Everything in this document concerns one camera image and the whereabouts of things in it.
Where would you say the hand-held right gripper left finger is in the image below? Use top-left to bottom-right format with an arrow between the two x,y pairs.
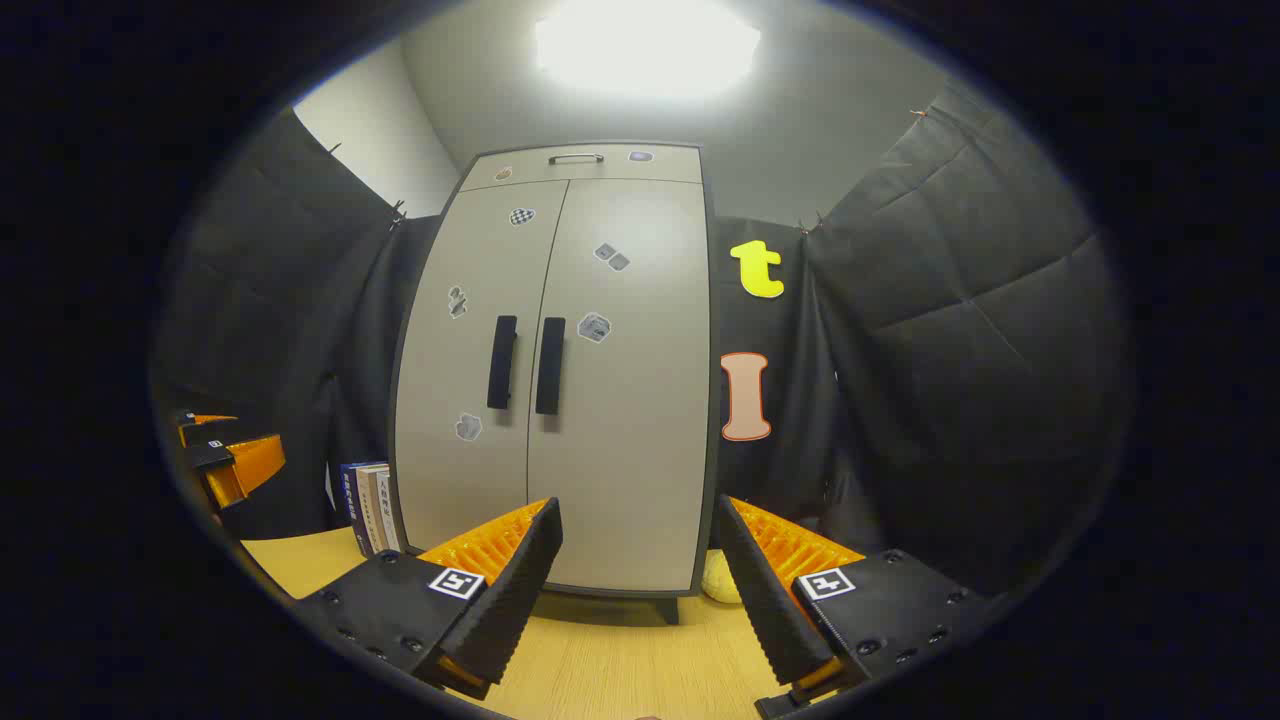
288,496 -> 564,703

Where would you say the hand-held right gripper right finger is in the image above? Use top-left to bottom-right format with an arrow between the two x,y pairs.
714,494 -> 1004,719

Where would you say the grey double-door shoe cabinet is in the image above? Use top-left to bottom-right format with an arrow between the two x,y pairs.
388,140 -> 723,627

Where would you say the grey shoe cabinet door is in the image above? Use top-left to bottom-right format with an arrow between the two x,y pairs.
527,178 -> 714,594
393,180 -> 569,557

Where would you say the pale yellow round object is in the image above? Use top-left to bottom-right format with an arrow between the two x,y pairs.
703,548 -> 747,605

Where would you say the blue book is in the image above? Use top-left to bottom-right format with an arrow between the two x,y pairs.
338,462 -> 373,558

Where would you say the white book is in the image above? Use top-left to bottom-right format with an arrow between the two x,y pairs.
376,465 -> 402,553
357,463 -> 391,556

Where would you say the black backdrop cloth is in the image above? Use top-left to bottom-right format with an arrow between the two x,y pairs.
150,75 -> 1136,601

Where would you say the rectangular ceiling lamp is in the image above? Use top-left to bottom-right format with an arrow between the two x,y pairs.
533,0 -> 763,103

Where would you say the grey cabinet drawer with handle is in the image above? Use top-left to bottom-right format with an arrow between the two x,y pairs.
458,143 -> 704,192

